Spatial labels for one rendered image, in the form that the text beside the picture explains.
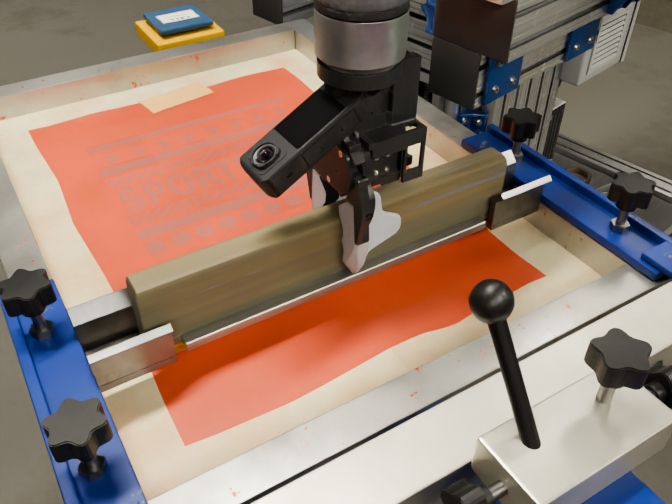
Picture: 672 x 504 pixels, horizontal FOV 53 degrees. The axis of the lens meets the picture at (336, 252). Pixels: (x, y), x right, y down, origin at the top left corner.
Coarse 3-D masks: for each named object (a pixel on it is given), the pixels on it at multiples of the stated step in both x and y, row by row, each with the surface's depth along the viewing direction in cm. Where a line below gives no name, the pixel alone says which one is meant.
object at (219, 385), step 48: (48, 144) 94; (96, 144) 94; (96, 192) 85; (96, 240) 78; (240, 336) 66; (288, 336) 66; (336, 336) 66; (192, 384) 62; (240, 384) 62; (288, 384) 62; (192, 432) 58
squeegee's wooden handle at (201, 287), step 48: (384, 192) 67; (432, 192) 68; (480, 192) 72; (240, 240) 61; (288, 240) 62; (336, 240) 65; (144, 288) 56; (192, 288) 58; (240, 288) 62; (288, 288) 65
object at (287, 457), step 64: (128, 64) 105; (192, 64) 110; (448, 128) 90; (0, 192) 79; (0, 256) 70; (576, 256) 75; (576, 320) 63; (384, 384) 57; (448, 384) 57; (256, 448) 52; (320, 448) 52
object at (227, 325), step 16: (464, 224) 73; (480, 224) 73; (416, 240) 71; (432, 240) 71; (448, 240) 72; (384, 256) 69; (400, 256) 69; (416, 256) 71; (336, 272) 67; (368, 272) 68; (304, 288) 66; (320, 288) 66; (336, 288) 67; (272, 304) 64; (288, 304) 64; (224, 320) 62; (240, 320) 62; (256, 320) 63; (192, 336) 61; (208, 336) 61
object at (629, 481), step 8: (616, 480) 45; (624, 480) 45; (632, 480) 45; (640, 480) 45; (608, 488) 44; (616, 488) 44; (624, 488) 44; (632, 488) 44; (640, 488) 44; (648, 488) 44; (592, 496) 44; (600, 496) 44; (608, 496) 44; (616, 496) 44; (624, 496) 44; (632, 496) 44; (640, 496) 44; (648, 496) 44; (656, 496) 44
